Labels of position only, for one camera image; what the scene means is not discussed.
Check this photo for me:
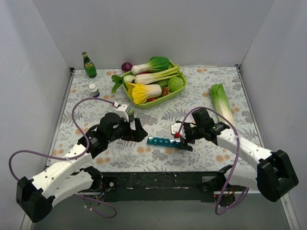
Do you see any teal weekly pill organizer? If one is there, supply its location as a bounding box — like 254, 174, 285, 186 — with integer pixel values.
147, 137, 181, 149

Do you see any green pill bottle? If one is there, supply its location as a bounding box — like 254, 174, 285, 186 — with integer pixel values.
126, 106, 134, 122

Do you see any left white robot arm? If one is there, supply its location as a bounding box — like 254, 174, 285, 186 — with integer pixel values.
16, 113, 148, 223

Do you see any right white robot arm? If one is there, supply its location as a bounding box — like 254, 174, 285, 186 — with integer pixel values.
172, 107, 299, 202

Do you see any green plastic basket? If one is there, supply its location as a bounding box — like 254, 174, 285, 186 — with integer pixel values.
122, 70, 187, 109

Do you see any napa cabbage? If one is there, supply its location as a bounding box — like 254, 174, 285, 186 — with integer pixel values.
209, 84, 235, 126

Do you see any white pill bottle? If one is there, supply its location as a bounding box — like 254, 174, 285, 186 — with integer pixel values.
88, 83, 100, 97

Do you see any floral table mat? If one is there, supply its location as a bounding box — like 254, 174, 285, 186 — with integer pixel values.
52, 66, 261, 172

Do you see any yellow cabbage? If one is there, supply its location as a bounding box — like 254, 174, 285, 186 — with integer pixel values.
126, 83, 162, 105

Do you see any brown mushroom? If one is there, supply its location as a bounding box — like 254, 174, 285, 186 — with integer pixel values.
161, 87, 169, 97

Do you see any round green cabbage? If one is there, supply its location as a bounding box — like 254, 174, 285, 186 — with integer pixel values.
168, 77, 184, 92

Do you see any celery stalk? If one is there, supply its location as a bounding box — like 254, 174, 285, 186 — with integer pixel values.
111, 66, 180, 93

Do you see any purple onion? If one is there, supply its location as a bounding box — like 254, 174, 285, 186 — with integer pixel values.
121, 62, 133, 72

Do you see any green glass bottle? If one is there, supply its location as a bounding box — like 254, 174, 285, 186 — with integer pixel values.
82, 52, 97, 79

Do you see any bok choy top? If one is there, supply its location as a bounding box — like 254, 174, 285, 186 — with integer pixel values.
131, 57, 169, 75

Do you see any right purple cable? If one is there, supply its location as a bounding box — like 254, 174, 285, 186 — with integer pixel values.
177, 107, 250, 215

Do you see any purple cable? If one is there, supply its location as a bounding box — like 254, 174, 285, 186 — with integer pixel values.
177, 107, 250, 215
8, 97, 118, 219

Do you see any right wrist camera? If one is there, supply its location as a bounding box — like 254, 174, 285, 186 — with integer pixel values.
171, 123, 185, 139

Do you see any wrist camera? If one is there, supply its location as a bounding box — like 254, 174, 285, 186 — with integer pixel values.
113, 102, 130, 122
171, 123, 185, 139

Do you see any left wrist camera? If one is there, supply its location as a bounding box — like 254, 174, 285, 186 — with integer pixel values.
113, 102, 130, 122

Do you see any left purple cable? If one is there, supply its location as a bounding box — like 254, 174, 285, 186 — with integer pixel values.
8, 97, 118, 219

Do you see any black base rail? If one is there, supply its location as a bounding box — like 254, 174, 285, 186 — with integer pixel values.
43, 167, 274, 204

